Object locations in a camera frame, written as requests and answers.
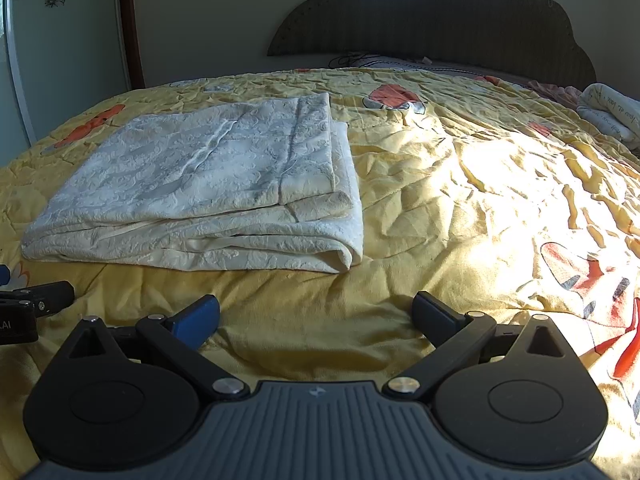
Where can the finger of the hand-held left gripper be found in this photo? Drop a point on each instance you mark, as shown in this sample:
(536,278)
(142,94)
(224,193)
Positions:
(4,275)
(52,297)

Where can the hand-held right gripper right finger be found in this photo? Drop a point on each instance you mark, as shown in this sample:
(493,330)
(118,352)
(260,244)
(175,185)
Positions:
(431,312)

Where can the dark scalloped headboard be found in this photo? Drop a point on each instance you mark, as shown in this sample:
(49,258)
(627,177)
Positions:
(425,10)

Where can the yellow printed blanket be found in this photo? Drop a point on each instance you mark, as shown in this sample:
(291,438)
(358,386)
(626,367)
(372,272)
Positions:
(450,200)

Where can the pink cloth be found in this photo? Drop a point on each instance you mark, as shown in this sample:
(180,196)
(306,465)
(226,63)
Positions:
(555,92)

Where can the grey white pillow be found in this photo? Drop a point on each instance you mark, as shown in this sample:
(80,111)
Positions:
(440,64)

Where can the white flower-print wardrobe door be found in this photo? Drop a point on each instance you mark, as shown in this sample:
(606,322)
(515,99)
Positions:
(65,50)

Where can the white embossed blanket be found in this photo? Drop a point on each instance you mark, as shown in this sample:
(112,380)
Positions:
(200,180)

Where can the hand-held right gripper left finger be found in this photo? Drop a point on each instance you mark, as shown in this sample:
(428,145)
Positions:
(197,321)

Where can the white rolled quilt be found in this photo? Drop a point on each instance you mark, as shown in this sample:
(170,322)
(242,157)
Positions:
(610,110)

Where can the brown wooden door frame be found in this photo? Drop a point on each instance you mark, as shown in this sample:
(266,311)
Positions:
(131,25)

